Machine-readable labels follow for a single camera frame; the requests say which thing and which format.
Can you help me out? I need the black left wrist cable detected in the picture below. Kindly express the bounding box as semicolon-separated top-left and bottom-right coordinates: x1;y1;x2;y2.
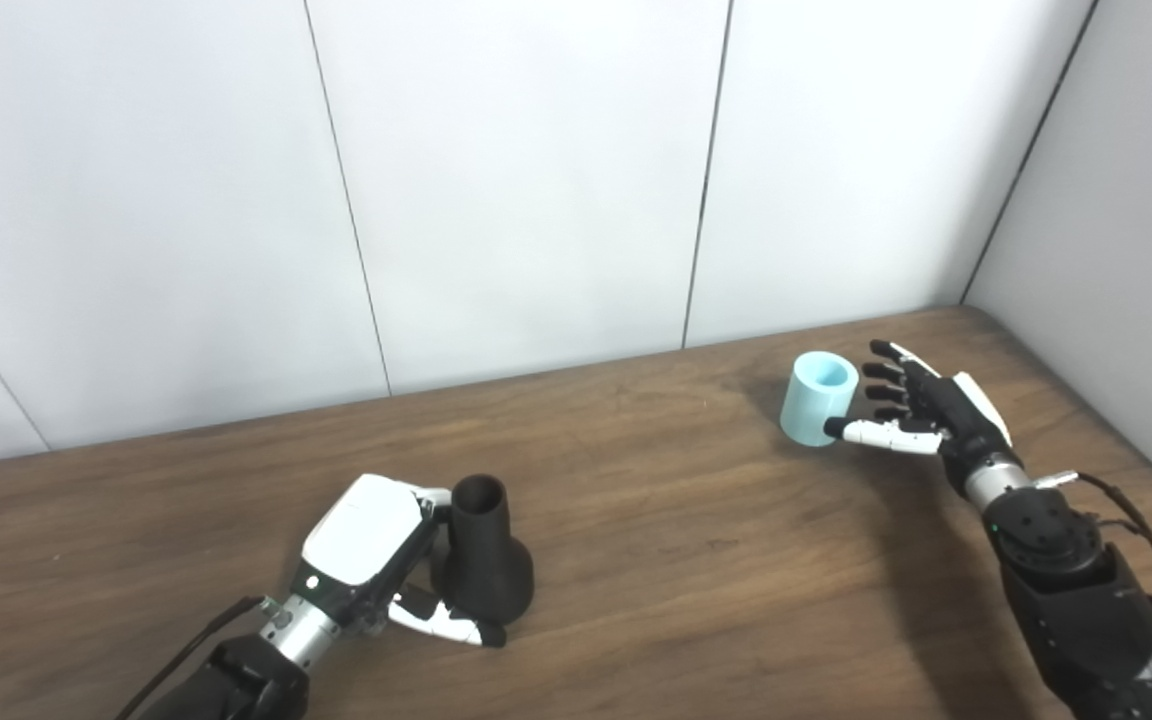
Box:
116;596;267;720

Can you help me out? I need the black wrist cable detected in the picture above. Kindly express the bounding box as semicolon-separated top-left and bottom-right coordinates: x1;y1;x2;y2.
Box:
116;596;267;720
1034;470;1152;701

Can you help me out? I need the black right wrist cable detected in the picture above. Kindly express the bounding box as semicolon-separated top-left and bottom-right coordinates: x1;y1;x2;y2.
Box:
1034;470;1152;701

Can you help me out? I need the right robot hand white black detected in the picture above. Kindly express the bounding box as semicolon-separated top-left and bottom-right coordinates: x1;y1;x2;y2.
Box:
824;340;1015;491

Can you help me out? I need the light-blue hose piece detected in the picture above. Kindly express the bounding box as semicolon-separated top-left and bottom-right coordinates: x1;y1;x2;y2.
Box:
779;351;860;447

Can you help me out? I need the black nozzle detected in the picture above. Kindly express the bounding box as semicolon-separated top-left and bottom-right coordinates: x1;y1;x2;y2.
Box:
431;474;536;626

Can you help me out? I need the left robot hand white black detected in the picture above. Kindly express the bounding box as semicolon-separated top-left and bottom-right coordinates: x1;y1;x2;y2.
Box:
301;473;507;649

